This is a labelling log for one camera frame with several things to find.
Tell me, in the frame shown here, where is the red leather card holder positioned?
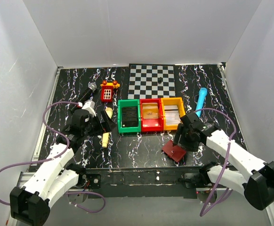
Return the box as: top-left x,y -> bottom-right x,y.
162,140 -> 186,162

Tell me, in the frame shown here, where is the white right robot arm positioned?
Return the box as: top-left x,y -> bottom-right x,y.
173,113 -> 274,210

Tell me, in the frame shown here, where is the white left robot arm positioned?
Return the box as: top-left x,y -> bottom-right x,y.
10,109 -> 116,226

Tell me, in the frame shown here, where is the white card stack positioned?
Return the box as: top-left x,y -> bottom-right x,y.
164,105 -> 180,126

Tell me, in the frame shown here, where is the black card stack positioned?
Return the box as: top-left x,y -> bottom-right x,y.
121,106 -> 138,128

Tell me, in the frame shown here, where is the gold card stack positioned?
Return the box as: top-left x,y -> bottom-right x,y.
142,103 -> 159,119

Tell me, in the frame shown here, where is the cream toy microphone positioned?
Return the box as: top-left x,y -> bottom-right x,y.
101,107 -> 113,148

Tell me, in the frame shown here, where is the green plastic bin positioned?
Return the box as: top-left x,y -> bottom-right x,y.
117,99 -> 141,133

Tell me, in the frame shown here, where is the yellow plastic bin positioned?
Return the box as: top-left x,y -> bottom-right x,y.
161,97 -> 185,130

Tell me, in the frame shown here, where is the red toy phone booth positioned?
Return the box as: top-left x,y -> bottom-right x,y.
100,80 -> 120,102

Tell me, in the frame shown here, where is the red plastic bin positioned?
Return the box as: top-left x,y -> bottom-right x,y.
140,98 -> 164,132

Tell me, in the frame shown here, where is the blue toy microphone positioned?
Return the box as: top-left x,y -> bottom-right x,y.
195,88 -> 208,118

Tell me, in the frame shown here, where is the black microphone silver head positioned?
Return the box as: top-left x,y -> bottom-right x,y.
69,82 -> 97,114

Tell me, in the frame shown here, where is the black white checkerboard mat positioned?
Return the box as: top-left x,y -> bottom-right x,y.
128,64 -> 176,99

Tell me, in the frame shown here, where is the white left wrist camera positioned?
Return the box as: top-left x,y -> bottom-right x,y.
78,100 -> 97,116

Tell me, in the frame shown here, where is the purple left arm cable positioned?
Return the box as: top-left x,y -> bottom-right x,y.
0,101 -> 107,214

